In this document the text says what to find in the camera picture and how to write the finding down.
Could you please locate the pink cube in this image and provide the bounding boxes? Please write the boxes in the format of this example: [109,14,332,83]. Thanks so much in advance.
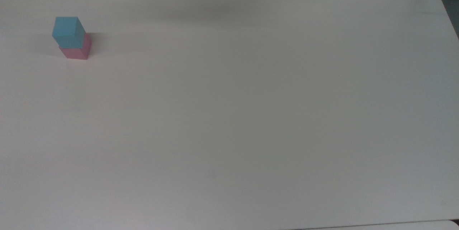
[58,33,92,60]

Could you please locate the blue cube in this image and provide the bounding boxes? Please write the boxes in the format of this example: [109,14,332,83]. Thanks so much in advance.
[52,17,86,48]

